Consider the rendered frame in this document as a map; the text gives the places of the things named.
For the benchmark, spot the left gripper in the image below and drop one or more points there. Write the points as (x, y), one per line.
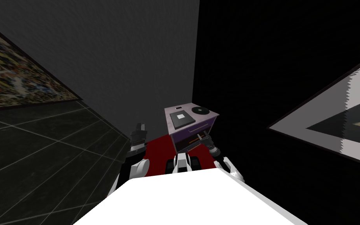
(138, 137)

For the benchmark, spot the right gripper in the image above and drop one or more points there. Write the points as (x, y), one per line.
(207, 140)

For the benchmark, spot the purple cabinet drawer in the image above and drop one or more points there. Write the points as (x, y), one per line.
(186, 147)

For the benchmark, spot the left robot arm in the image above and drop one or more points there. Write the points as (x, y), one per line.
(138, 167)

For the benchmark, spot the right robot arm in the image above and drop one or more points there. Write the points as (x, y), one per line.
(233, 171)

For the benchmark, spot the orange thin stick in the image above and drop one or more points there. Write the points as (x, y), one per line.
(193, 141)

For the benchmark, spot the purple bedside cabinet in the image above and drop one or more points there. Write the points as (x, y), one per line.
(182, 130)

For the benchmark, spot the black round disc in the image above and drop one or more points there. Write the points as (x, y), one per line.
(200, 110)

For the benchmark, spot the red rug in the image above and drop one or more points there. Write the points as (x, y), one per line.
(161, 153)

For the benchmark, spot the dark grey square book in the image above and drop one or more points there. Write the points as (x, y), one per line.
(182, 118)

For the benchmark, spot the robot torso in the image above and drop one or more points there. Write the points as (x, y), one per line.
(195, 200)

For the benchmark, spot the grey framed wall picture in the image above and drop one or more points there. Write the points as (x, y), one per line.
(333, 118)

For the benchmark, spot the colourful speckled wall painting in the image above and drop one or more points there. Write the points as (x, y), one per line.
(8, 78)

